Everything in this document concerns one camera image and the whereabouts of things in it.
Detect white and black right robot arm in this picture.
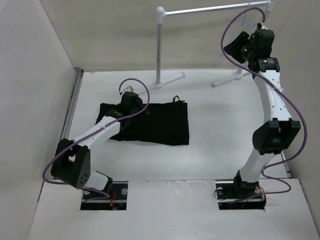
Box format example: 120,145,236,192
223,29,301,199

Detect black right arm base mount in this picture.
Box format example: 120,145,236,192
214,180,267,210

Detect pale blue clothes hanger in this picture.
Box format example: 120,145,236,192
214,0,272,69

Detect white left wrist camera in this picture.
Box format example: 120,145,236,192
119,85,134,95

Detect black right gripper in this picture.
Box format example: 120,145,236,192
222,31,256,64

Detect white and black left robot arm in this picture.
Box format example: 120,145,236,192
50,91,148,200

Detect white metal clothes rack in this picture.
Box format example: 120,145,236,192
137,0,277,97

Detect black trousers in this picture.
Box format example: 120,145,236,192
96,99,190,146

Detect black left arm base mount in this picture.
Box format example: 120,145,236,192
80,181,129,211

